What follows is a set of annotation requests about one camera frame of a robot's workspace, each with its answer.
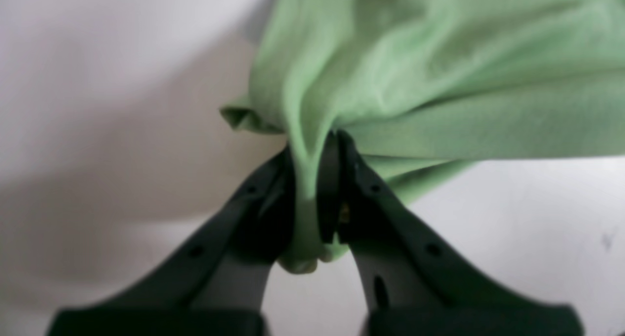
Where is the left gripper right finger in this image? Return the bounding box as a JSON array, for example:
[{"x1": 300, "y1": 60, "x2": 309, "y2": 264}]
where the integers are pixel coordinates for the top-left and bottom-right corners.
[{"x1": 316, "y1": 130, "x2": 584, "y2": 336}]

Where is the green T-shirt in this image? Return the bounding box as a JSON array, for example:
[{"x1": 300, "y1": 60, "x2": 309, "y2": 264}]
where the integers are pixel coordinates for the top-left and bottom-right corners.
[{"x1": 221, "y1": 0, "x2": 625, "y2": 274}]

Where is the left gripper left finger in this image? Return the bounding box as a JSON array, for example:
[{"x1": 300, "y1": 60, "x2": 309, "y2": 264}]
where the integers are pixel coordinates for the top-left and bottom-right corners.
[{"x1": 48, "y1": 148, "x2": 294, "y2": 336}]

